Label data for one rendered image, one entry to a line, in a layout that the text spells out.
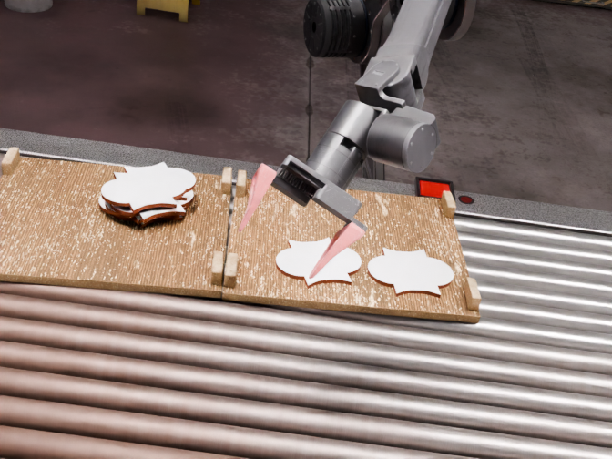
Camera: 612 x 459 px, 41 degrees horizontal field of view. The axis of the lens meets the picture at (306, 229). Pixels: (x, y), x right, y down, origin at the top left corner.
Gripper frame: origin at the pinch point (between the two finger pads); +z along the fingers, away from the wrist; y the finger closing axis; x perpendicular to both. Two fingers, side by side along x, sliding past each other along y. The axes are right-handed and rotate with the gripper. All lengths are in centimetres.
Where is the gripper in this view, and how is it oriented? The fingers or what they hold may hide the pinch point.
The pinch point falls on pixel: (279, 249)
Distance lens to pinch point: 95.0
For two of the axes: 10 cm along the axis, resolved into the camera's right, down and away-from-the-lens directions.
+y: 8.3, 5.5, 0.9
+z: -5.2, 8.2, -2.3
